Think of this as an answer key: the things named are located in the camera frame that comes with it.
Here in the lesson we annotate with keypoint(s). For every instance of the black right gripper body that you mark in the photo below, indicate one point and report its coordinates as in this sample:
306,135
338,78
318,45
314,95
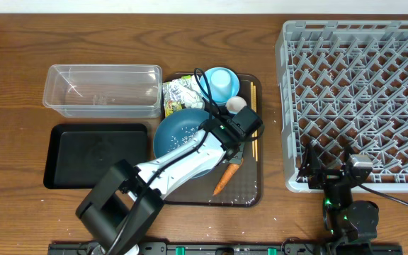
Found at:
326,178

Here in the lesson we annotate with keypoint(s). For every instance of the black rectangular tray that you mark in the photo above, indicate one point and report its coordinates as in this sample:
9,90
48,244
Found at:
79,155

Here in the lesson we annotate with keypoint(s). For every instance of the light blue bowl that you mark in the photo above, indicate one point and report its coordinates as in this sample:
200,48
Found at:
235,83

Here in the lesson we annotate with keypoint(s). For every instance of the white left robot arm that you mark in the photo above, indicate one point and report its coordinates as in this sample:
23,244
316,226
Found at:
122,206

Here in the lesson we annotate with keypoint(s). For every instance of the light blue cup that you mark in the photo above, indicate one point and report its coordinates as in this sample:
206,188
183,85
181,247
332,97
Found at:
221,84

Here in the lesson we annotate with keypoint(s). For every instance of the white cup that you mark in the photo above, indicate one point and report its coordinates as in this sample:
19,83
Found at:
235,104

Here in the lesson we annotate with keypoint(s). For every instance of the grey dishwasher rack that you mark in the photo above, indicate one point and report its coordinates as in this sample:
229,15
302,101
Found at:
345,84

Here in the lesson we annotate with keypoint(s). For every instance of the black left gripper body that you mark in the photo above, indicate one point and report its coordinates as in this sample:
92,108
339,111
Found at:
244,150

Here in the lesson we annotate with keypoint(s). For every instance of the orange carrot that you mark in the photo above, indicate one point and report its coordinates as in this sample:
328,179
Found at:
228,174

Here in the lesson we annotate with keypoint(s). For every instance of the wooden chopstick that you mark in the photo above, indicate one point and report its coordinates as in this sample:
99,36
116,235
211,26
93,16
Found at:
256,133
253,107

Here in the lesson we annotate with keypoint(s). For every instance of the foil snack wrapper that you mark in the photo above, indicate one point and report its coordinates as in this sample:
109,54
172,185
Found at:
173,90

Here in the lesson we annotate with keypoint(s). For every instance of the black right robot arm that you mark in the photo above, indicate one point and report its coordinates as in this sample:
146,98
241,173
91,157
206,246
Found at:
352,223

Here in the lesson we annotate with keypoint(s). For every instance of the white tissue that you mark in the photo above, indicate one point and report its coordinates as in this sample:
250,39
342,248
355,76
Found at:
191,99

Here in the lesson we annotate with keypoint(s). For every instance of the brown serving tray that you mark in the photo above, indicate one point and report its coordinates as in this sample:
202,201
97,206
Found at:
244,189

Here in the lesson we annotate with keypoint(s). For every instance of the white rice pile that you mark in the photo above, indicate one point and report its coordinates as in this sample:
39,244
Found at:
184,135

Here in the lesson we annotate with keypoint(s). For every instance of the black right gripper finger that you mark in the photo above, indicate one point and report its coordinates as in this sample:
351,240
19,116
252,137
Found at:
310,165
348,152

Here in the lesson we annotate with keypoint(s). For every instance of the clear plastic bin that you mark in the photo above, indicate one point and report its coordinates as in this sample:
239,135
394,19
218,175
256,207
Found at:
104,90

